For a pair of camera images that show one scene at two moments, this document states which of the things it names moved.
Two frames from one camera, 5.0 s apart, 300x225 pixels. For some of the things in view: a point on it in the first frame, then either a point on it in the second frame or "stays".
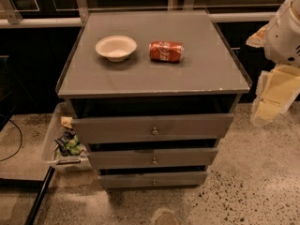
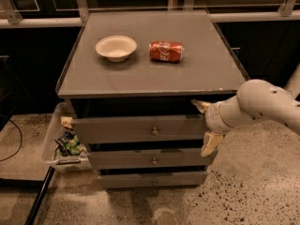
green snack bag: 69,143 stays
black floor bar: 32,217 stays
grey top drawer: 153,128 stays
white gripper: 283,40 to 213,117
